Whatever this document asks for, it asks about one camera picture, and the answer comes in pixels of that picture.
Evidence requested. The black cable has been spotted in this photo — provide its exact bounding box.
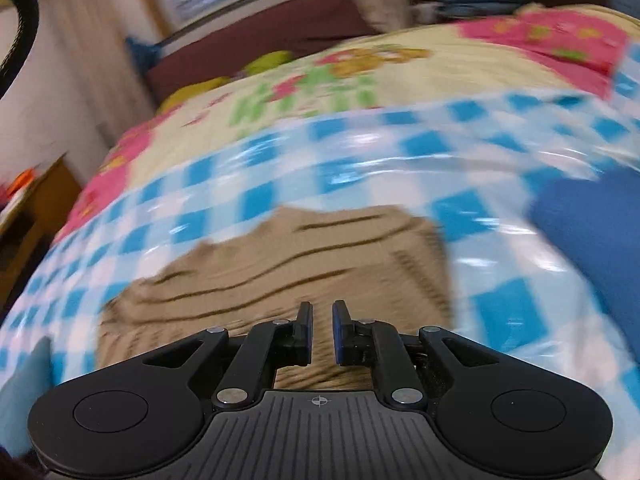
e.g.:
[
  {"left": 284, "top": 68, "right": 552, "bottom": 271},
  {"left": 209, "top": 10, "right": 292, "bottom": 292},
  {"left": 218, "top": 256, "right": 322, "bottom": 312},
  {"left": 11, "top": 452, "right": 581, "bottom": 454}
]
[{"left": 0, "top": 0, "right": 40, "bottom": 98}]

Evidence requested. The light teal cloth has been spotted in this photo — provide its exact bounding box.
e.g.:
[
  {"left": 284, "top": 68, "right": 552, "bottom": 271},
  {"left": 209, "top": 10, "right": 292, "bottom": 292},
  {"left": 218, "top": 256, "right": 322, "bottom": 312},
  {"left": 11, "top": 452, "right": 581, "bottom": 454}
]
[{"left": 0, "top": 335, "right": 56, "bottom": 456}]

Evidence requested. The wooden cabinet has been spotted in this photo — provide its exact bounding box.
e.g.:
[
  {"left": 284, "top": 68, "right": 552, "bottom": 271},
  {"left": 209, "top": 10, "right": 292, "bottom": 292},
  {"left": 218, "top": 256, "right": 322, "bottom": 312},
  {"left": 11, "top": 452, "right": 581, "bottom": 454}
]
[{"left": 0, "top": 155, "right": 83, "bottom": 306}]

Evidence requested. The blue folded cloth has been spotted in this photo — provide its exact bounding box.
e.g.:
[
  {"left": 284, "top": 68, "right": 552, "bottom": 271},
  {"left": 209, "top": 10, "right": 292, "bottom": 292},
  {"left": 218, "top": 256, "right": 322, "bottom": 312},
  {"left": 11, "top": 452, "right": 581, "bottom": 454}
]
[{"left": 530, "top": 162, "right": 640, "bottom": 346}]

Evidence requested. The floral cartoon bedsheet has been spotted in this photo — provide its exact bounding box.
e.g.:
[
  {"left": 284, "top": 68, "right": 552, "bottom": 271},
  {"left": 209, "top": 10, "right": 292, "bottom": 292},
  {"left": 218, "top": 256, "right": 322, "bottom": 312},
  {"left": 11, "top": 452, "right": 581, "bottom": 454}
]
[{"left": 52, "top": 4, "right": 633, "bottom": 246}]

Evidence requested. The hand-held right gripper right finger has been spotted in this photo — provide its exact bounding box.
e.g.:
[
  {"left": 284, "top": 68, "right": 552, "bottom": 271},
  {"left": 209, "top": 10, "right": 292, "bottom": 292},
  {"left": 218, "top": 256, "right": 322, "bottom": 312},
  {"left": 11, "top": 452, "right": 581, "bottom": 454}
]
[{"left": 332, "top": 300, "right": 501, "bottom": 406}]

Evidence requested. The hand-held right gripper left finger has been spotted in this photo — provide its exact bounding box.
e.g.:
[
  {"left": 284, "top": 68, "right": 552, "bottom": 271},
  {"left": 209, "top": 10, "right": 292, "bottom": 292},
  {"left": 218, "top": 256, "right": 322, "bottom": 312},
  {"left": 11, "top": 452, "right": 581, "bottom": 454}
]
[{"left": 142, "top": 301, "right": 315, "bottom": 409}]

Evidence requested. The yellow-green pillow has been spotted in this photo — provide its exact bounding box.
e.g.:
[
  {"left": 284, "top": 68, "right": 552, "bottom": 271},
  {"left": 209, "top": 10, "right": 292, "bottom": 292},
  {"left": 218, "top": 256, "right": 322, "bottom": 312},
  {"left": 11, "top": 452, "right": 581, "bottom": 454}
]
[
  {"left": 160, "top": 77, "right": 231, "bottom": 111},
  {"left": 245, "top": 51, "right": 293, "bottom": 78}
]

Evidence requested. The orange object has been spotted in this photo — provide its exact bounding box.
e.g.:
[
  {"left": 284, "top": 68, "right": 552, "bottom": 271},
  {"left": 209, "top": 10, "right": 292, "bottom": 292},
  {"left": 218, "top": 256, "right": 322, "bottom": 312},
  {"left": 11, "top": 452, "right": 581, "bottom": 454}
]
[{"left": 7, "top": 167, "right": 38, "bottom": 196}]

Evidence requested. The stack of blue folded clothes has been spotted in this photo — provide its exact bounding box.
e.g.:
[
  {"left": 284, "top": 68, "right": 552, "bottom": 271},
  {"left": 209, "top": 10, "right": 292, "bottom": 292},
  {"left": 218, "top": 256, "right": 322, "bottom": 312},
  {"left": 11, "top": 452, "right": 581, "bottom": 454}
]
[{"left": 435, "top": 0, "right": 531, "bottom": 16}]

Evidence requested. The blue fuzzy cloth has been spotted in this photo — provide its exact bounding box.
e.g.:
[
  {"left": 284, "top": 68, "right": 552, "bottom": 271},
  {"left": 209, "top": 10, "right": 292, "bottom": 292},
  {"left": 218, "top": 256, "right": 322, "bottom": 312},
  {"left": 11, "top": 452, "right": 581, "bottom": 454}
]
[{"left": 125, "top": 35, "right": 166, "bottom": 76}]

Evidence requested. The blue checkered plastic sheet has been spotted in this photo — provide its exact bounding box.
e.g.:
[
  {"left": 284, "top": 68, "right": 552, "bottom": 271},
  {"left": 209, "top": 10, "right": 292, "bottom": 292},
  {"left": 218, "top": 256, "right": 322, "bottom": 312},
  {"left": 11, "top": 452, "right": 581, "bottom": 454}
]
[{"left": 0, "top": 42, "right": 640, "bottom": 480}]

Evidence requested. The maroon headboard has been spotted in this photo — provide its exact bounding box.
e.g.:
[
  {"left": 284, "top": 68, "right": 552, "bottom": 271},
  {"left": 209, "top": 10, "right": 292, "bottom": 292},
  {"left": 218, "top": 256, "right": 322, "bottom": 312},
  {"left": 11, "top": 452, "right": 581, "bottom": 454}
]
[{"left": 145, "top": 0, "right": 381, "bottom": 103}]

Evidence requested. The tan striped knit garment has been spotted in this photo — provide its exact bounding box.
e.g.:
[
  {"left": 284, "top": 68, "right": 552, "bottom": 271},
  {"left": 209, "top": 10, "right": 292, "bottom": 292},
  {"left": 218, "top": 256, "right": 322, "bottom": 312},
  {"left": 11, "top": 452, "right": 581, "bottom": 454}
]
[{"left": 97, "top": 204, "right": 453, "bottom": 391}]

